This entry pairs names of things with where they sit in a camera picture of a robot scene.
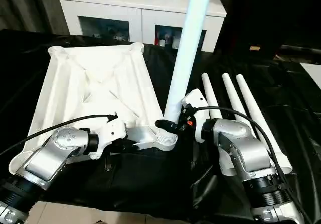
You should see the white plastic table top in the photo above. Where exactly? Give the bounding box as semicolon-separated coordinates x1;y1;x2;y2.
8;43;178;182

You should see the white cabinet with glass doors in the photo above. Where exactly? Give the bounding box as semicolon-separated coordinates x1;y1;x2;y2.
58;0;228;53

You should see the white plastic table leg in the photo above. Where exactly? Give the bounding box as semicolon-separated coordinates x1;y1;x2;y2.
235;74;293;173
160;0;216;144
201;73;224;121
222;73;256;137

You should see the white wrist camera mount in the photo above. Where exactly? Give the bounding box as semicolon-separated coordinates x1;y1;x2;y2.
90;120;127;159
180;88;210;143

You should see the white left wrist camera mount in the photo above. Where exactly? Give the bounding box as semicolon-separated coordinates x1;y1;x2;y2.
90;120;127;159

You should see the black mat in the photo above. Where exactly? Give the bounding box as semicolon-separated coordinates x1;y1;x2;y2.
0;28;321;224

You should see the grey curtain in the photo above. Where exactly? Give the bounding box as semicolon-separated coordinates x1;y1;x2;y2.
0;0;70;34

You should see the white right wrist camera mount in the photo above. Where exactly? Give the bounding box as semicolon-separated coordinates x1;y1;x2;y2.
180;88;210;143

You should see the white board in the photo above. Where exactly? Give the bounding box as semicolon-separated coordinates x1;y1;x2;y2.
299;62;321;90

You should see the black bar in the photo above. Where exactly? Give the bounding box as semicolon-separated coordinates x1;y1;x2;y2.
275;44;321;59

